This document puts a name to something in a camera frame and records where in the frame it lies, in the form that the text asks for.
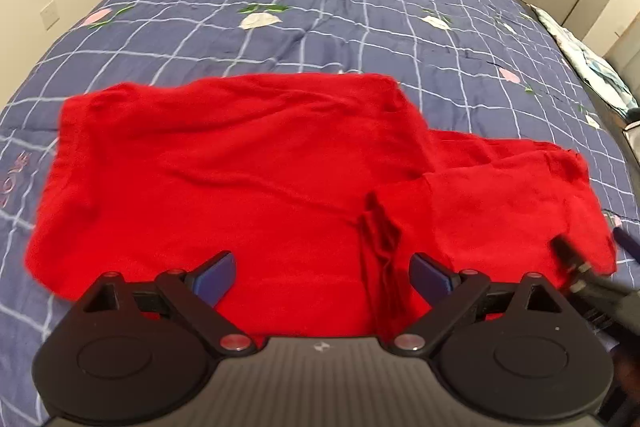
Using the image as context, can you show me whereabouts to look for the red pants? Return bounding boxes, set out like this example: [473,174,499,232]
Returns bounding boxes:
[24,72,619,341]

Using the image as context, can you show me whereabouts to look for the light blue patterned blanket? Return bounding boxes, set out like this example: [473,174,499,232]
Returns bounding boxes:
[530,4,640,118]

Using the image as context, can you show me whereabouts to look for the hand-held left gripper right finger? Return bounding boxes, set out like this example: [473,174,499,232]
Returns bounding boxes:
[382,252,569,356]

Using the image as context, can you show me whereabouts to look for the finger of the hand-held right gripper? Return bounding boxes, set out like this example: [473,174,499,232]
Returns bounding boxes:
[611,226,640,264]
[550,234,640,324]

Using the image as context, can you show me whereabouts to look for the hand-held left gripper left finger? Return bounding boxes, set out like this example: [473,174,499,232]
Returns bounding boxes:
[75,250,258,356]

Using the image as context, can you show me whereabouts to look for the white wall switch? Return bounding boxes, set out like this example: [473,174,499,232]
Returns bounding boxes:
[40,0,60,30]

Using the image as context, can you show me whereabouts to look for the blue checked floral quilt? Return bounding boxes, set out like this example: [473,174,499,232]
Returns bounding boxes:
[0,0,640,427]

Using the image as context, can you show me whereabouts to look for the grey pillow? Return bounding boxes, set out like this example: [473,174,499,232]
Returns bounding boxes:
[621,107,640,158]

